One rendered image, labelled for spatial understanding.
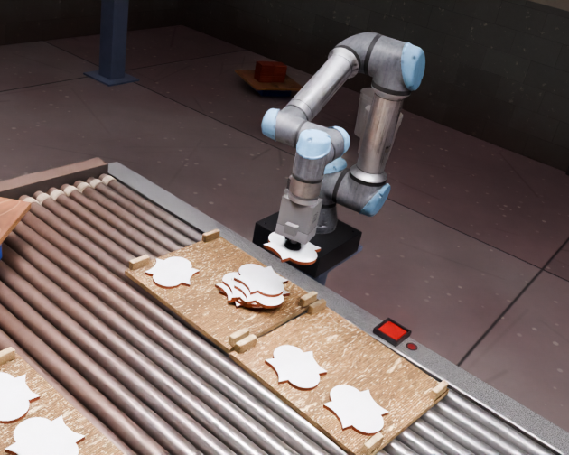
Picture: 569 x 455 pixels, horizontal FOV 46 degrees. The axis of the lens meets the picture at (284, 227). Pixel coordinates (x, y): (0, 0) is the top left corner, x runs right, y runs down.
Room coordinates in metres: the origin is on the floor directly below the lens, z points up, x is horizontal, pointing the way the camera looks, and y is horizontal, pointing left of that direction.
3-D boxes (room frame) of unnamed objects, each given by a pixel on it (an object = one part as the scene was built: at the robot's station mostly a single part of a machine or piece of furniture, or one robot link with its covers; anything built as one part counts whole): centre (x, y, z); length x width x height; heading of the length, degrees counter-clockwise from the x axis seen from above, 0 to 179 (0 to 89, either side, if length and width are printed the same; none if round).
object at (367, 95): (5.50, -0.55, 0.19); 0.30 x 0.30 x 0.37
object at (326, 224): (1.97, -0.09, 1.00); 0.15 x 0.15 x 0.10
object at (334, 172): (1.97, -0.10, 1.11); 0.13 x 0.12 x 0.14; 66
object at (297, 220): (1.47, -0.02, 1.23); 0.10 x 0.09 x 0.16; 160
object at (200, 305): (1.53, 0.14, 0.93); 0.41 x 0.35 x 0.02; 54
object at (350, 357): (1.27, -0.20, 0.93); 0.41 x 0.35 x 0.02; 52
